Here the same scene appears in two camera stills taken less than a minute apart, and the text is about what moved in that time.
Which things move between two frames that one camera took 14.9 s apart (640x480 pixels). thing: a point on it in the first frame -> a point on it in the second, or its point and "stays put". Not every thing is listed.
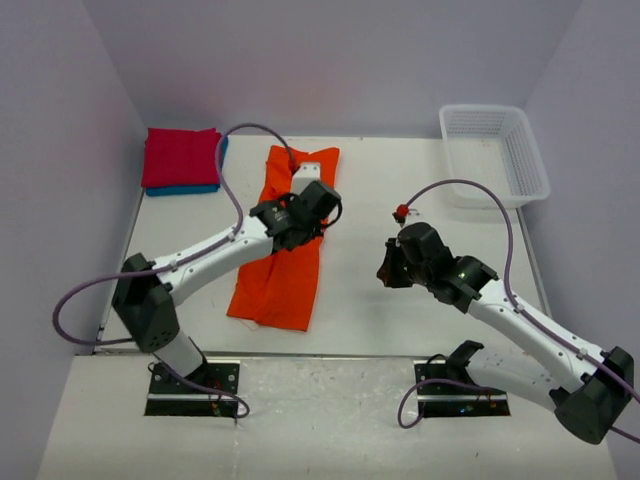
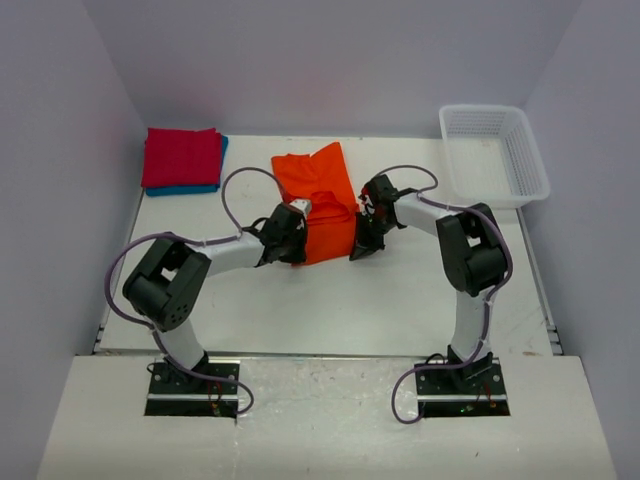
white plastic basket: [492, 145] stays put
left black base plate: [164, 386] stays put
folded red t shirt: [180, 157] stays put
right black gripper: [390, 267] -> [365, 232]
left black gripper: [304, 235] -> [293, 238]
